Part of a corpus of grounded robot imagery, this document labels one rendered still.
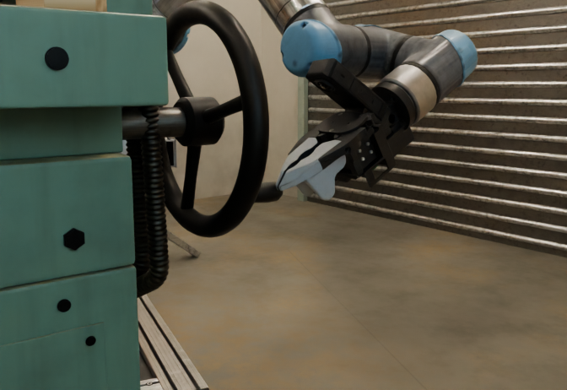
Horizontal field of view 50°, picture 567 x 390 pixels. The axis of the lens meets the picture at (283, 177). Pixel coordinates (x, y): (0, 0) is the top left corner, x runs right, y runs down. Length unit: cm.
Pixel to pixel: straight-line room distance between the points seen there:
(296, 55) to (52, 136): 41
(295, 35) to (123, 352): 47
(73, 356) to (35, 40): 24
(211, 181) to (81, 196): 426
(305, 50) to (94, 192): 41
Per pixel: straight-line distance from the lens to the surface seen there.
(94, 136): 50
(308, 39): 80
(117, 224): 50
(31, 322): 49
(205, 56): 467
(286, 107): 471
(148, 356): 151
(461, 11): 365
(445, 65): 86
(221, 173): 478
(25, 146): 49
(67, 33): 40
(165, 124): 73
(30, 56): 40
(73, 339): 51
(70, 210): 48
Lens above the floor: 85
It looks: 9 degrees down
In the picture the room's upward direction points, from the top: straight up
